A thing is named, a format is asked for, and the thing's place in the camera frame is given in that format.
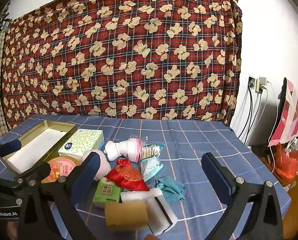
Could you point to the pink fluffy pad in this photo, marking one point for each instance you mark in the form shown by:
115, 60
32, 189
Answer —
104, 167

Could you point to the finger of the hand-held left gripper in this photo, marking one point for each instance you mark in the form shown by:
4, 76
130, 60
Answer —
39, 172
11, 147

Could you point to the green tissue pack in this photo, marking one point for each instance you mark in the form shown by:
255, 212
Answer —
106, 192

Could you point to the gold rectangular tin box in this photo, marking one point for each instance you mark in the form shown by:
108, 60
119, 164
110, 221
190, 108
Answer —
61, 126

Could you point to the round gold tin pink label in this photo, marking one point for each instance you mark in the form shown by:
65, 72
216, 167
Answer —
61, 167

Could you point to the orange plastic bag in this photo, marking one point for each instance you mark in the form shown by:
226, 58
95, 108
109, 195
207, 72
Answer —
286, 162

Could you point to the red plaid bear-print blanket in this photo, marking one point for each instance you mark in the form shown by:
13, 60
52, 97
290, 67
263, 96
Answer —
139, 55

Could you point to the wall socket with chargers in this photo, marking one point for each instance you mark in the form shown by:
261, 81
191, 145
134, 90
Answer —
261, 83

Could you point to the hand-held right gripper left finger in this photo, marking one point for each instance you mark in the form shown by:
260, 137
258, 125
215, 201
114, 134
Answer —
89, 172

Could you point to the yellow patterned tissue box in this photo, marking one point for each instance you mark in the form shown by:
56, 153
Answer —
81, 142

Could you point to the teal cloth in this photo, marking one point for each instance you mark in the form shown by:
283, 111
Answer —
170, 188

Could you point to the cotton swab packet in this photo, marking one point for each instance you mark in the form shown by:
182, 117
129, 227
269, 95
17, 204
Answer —
151, 167

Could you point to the white sponge black stripe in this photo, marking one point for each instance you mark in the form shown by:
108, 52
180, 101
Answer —
164, 217

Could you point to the white foam piece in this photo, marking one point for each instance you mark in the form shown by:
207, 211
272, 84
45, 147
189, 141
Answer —
136, 195

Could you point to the red embroidered pouch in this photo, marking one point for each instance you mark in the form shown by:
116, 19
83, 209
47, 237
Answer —
126, 177

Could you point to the metal clip hanger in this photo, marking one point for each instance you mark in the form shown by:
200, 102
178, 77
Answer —
3, 23

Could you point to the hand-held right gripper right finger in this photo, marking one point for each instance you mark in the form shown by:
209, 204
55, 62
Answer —
214, 172

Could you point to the blue plaid tablecloth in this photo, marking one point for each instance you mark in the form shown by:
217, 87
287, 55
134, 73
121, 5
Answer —
201, 135

